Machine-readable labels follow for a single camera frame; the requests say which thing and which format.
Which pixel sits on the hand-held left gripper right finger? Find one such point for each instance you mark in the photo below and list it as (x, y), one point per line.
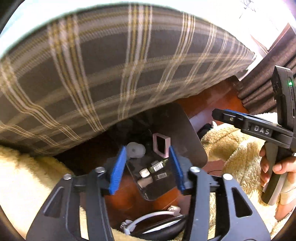
(178, 171)

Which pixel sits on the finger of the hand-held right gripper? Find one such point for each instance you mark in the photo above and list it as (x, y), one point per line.
(227, 118)
(238, 112)

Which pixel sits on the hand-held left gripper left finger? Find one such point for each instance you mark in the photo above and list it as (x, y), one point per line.
(116, 171)

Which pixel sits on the green glass bottle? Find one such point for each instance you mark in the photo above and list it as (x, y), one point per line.
(157, 166)

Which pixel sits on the pink box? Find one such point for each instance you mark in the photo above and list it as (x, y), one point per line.
(167, 148)

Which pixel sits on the white tape roll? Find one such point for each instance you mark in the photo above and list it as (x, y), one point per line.
(136, 150)

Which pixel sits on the dark translucent trash bin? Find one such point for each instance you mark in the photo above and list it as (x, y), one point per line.
(189, 139)

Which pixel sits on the person's right forearm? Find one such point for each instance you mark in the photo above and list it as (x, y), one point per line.
(286, 204)

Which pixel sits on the person's right hand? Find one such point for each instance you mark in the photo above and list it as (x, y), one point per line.
(283, 167)

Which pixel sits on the brown curtain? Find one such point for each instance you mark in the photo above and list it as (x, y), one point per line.
(266, 76)

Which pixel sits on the plaid bed mattress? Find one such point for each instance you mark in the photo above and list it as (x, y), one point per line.
(104, 81)

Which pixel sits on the yellow fluffy blanket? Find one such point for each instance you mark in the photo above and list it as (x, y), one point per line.
(23, 185)

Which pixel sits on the window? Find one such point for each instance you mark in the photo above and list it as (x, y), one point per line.
(256, 16)

